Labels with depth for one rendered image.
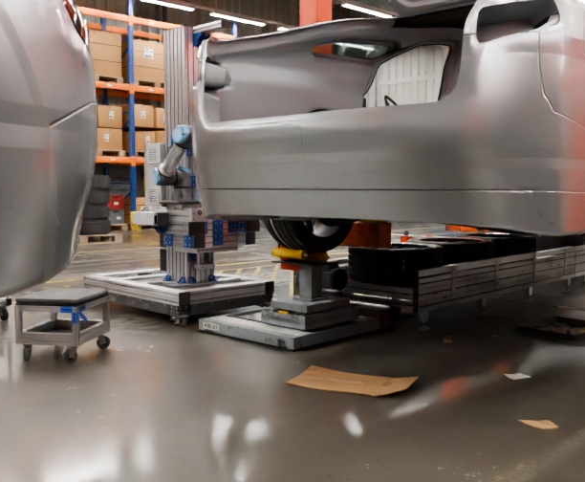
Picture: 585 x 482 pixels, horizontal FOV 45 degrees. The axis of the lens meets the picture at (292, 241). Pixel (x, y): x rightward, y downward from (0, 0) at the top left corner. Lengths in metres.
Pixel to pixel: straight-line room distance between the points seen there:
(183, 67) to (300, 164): 2.38
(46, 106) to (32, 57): 0.08
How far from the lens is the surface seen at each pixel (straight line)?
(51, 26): 1.30
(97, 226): 11.74
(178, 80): 5.20
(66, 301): 3.86
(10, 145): 1.19
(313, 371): 3.55
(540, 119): 2.56
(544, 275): 6.17
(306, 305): 4.17
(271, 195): 3.10
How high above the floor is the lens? 0.92
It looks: 4 degrees down
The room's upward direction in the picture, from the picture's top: straight up
